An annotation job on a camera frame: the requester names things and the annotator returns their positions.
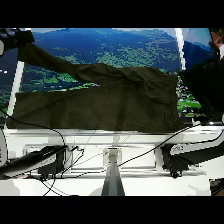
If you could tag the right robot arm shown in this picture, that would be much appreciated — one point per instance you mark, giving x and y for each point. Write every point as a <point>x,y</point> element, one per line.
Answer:
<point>186,155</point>

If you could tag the dark olive trousers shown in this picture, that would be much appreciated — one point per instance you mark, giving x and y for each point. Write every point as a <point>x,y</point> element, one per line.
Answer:
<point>126,103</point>

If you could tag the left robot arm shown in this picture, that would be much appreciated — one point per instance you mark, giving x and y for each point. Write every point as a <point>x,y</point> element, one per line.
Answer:
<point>30,160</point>

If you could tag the person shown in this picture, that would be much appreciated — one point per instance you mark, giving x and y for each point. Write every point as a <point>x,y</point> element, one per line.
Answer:
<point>206,86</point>

